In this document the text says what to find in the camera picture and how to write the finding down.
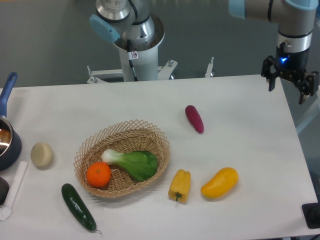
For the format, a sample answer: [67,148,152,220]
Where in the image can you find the purple sweet potato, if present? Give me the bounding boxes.
[185,105,204,134]

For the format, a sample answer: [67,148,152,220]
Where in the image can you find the yellow bell pepper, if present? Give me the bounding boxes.
[168,169,191,204]

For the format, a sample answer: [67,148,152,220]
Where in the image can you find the orange tangerine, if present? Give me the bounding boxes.
[86,162,112,188]

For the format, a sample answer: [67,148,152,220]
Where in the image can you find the green bok choy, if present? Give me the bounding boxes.
[101,149,159,182]

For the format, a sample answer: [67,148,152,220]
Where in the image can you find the woven wicker basket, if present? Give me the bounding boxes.
[74,120,170,198]

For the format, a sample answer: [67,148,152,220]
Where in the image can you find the black device right edge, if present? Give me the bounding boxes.
[301,202,320,229]

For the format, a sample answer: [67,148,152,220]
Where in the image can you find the white metal mounting frame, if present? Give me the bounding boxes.
[87,56,215,84]

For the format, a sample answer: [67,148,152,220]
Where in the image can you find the yellow mango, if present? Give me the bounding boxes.
[200,167,239,199]

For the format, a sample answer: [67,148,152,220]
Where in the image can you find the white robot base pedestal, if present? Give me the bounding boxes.
[89,0,166,82]

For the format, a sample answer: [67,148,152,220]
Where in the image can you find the white leek stalk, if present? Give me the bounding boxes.
[0,161,28,222]

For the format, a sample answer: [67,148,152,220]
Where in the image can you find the dark round object left edge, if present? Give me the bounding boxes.
[0,177,10,205]

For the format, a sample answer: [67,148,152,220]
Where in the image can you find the dark green cucumber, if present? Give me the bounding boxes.
[61,183,102,234]

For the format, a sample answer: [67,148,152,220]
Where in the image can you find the blue handled saucepan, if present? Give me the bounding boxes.
[0,72,22,171]

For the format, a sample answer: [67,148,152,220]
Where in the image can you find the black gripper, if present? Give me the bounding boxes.
[260,42,320,105]

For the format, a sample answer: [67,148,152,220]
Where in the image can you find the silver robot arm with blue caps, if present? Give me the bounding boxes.
[228,0,320,104]

